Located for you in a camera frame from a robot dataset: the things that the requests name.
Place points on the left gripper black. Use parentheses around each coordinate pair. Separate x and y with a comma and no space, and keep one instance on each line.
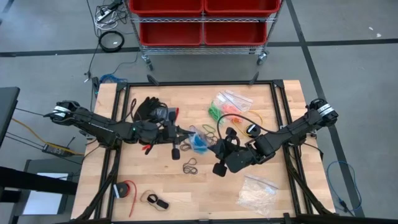
(158,132)

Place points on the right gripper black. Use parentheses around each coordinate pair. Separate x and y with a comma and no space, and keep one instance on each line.
(241,158)

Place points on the blue rubber bands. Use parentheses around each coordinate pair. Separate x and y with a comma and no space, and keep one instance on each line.
(199,143)

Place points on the stack of clear zip bags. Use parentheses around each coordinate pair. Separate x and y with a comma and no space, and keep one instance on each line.
(256,196)

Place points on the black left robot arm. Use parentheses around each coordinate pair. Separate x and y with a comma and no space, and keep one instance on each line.
(93,124)

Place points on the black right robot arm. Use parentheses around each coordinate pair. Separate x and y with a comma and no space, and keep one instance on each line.
(292,130)

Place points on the loose dark rubber bands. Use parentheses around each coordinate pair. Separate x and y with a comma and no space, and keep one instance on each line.
(189,169)

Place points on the black bundle with green edge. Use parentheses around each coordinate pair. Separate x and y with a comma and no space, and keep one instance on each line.
(149,107)

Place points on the black oblong fob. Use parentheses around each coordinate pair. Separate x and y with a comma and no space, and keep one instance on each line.
(162,204)

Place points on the small black box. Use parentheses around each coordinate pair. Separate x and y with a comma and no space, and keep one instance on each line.
(95,85)

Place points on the black round magnifier lamp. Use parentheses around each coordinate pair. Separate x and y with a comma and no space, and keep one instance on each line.
(111,41)

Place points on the white power strip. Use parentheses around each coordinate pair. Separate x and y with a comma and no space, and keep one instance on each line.
(104,15)

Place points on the grey cart with white sheet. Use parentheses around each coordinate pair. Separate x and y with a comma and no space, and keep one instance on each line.
(45,199)

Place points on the black beam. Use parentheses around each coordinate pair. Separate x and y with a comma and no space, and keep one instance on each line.
(31,182)

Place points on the black desk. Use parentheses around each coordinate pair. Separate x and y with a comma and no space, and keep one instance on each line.
(7,109)

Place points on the black aluminium table frame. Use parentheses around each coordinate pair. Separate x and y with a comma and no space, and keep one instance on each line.
(202,83)

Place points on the black fin-shaped bracket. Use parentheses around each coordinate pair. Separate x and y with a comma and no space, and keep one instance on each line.
(152,79)
(254,78)

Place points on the silver metal mounting bracket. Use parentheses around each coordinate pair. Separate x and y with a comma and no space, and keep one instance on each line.
(84,133)

